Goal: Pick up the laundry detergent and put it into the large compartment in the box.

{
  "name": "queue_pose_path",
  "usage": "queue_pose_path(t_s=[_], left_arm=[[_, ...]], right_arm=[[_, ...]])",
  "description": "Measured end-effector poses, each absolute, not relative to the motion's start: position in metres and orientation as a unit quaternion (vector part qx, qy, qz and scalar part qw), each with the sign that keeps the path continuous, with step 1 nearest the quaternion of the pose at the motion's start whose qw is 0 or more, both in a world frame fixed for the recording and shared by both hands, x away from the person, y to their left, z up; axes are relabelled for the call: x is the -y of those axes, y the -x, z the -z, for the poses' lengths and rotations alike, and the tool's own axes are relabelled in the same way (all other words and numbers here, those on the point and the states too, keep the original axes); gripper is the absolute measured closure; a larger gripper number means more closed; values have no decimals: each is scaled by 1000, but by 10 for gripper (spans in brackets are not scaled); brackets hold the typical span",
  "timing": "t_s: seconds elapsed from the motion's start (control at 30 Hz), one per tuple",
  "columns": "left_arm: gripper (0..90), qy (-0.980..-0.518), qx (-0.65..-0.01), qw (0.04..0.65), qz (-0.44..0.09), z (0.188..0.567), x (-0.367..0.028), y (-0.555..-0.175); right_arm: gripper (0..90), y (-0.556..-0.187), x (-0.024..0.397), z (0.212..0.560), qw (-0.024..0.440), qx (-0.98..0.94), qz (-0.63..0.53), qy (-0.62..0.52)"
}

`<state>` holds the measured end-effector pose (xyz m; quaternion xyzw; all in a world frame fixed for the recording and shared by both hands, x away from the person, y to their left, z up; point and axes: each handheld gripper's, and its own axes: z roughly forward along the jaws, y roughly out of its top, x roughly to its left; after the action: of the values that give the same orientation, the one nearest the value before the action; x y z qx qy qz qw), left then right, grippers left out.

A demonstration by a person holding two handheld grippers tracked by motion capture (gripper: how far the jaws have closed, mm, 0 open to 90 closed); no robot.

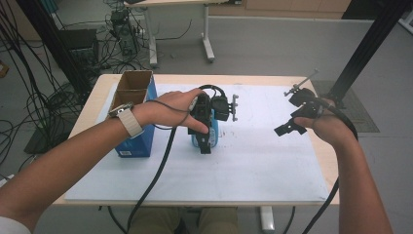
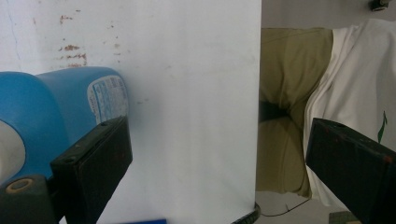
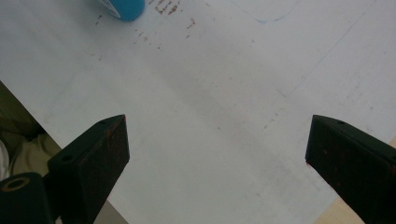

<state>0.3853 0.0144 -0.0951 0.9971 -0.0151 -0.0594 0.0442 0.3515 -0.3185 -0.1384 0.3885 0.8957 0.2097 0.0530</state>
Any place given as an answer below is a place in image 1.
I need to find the white sleeve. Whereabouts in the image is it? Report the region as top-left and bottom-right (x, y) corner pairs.
(0, 215), (32, 234)

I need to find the dark floor mat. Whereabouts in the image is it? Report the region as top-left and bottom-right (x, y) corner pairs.
(311, 80), (381, 134)

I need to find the bundle of black cables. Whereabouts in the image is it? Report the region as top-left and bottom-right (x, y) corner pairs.
(0, 0), (111, 170)

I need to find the black metal stand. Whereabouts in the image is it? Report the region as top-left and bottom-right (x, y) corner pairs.
(319, 0), (413, 110)
(15, 0), (95, 96)

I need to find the white table leg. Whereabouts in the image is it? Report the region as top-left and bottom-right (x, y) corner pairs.
(258, 206), (276, 233)

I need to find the person's right leg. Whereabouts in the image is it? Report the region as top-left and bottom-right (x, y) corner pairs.
(197, 207), (241, 234)

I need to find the white desk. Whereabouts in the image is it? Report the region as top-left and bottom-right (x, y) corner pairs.
(124, 0), (243, 70)

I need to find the person's left leg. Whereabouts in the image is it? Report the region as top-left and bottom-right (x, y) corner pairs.
(129, 207), (182, 234)

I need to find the thick black left gripper cable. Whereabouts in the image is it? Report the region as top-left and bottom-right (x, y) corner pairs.
(126, 83), (227, 234)

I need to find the blue cardboard box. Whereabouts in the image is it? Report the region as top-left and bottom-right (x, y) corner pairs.
(108, 69), (159, 159)

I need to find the person's left hand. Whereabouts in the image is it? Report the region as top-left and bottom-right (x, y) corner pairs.
(132, 89), (209, 136)

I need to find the black cable under table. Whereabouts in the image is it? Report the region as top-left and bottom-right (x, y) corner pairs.
(282, 206), (297, 234)

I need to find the beige strap wristwatch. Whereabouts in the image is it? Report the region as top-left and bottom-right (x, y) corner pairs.
(108, 101), (145, 139)

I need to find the thick black right gripper cable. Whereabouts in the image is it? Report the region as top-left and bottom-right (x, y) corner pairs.
(301, 97), (359, 234)

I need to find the blue plastic bottle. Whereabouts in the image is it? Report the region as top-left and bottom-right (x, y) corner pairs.
(191, 109), (220, 149)

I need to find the black floor cable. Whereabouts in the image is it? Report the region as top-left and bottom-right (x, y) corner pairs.
(155, 19), (193, 42)

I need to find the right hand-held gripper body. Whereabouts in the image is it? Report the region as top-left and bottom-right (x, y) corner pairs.
(283, 69), (325, 120)

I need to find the person's leg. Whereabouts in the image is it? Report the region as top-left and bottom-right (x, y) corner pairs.
(197, 207), (241, 234)
(129, 207), (182, 234)

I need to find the thick black gripper cable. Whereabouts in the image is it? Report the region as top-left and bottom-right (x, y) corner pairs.
(301, 97), (359, 234)
(126, 83), (227, 234)

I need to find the person's right hand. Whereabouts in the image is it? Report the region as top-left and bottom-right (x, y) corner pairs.
(293, 97), (358, 149)

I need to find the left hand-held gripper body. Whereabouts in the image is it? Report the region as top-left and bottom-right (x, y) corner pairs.
(189, 92), (241, 131)

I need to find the thin black cord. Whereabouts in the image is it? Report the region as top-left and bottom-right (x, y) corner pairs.
(145, 98), (194, 131)

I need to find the black box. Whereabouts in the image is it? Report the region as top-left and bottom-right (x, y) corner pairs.
(58, 28), (99, 67)

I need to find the white paper sheet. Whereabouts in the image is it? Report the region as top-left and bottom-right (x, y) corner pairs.
(64, 83), (330, 203)

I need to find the light wooden cabinet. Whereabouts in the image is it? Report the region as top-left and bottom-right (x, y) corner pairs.
(208, 0), (353, 20)

